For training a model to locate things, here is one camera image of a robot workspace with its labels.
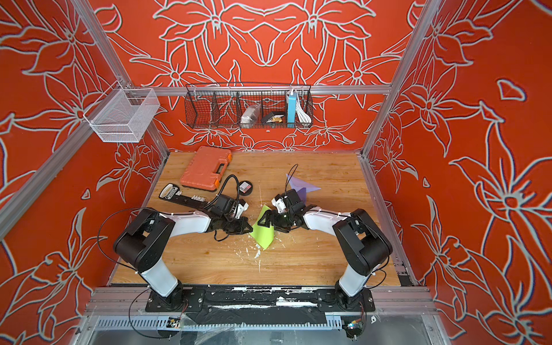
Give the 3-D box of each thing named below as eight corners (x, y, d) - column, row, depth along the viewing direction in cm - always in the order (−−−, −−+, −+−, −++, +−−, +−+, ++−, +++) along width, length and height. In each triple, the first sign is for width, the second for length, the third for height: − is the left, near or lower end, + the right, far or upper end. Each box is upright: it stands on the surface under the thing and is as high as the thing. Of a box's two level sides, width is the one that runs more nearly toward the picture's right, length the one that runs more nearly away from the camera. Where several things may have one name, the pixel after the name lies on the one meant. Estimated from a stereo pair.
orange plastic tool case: (181, 187, 106) (177, 180, 102) (201, 152, 122) (199, 145, 118) (216, 193, 104) (214, 186, 100) (232, 156, 120) (231, 150, 116)
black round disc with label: (239, 195, 104) (238, 192, 101) (240, 184, 108) (239, 180, 106) (252, 195, 104) (251, 192, 101) (253, 184, 108) (252, 180, 106)
